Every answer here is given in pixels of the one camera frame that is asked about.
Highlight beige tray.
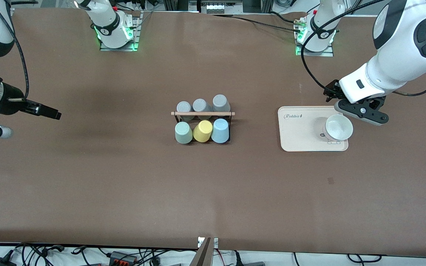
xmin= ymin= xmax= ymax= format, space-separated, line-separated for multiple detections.
xmin=278 ymin=106 xmax=349 ymax=152

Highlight grey cup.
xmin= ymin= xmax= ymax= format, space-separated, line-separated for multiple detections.
xmin=176 ymin=101 xmax=193 ymax=122
xmin=193 ymin=98 xmax=213 ymax=119
xmin=212 ymin=95 xmax=231 ymax=118

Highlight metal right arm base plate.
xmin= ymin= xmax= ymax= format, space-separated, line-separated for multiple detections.
xmin=99 ymin=11 xmax=142 ymax=51

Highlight light green cup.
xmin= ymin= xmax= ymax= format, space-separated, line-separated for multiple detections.
xmin=175 ymin=122 xmax=193 ymax=144

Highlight black plug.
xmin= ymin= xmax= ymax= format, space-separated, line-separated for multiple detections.
xmin=234 ymin=251 xmax=266 ymax=266

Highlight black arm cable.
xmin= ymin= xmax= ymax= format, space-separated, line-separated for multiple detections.
xmin=301 ymin=0 xmax=426 ymax=97
xmin=0 ymin=0 xmax=30 ymax=102

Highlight white bowl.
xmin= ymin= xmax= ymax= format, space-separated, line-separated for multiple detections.
xmin=325 ymin=115 xmax=354 ymax=141

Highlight black cable bundle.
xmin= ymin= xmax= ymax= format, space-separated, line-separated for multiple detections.
xmin=15 ymin=242 xmax=65 ymax=266

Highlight black cable on table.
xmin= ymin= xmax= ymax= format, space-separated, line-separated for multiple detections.
xmin=213 ymin=13 xmax=302 ymax=32

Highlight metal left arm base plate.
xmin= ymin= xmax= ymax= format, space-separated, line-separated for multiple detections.
xmin=295 ymin=18 xmax=335 ymax=57

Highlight grey angled post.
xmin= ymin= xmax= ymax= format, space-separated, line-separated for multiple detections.
xmin=190 ymin=238 xmax=214 ymax=266

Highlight yellow cup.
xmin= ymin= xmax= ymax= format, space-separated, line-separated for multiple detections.
xmin=193 ymin=120 xmax=213 ymax=143

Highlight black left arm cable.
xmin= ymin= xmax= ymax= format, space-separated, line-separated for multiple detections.
xmin=301 ymin=0 xmax=426 ymax=97

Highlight grey device with white buttons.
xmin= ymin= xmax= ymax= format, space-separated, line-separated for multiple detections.
xmin=198 ymin=0 xmax=229 ymax=14

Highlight black wire cup rack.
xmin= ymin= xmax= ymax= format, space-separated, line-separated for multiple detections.
xmin=171 ymin=110 xmax=236 ymax=144

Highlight light blue cup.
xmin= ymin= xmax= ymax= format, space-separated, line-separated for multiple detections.
xmin=211 ymin=118 xmax=230 ymax=143

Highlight black connector block red buttons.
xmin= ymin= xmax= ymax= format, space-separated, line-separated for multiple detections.
xmin=109 ymin=251 xmax=138 ymax=266

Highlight black looped cable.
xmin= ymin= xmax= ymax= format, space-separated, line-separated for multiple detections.
xmin=347 ymin=253 xmax=382 ymax=264

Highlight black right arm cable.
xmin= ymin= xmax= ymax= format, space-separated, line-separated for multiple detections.
xmin=0 ymin=0 xmax=30 ymax=102

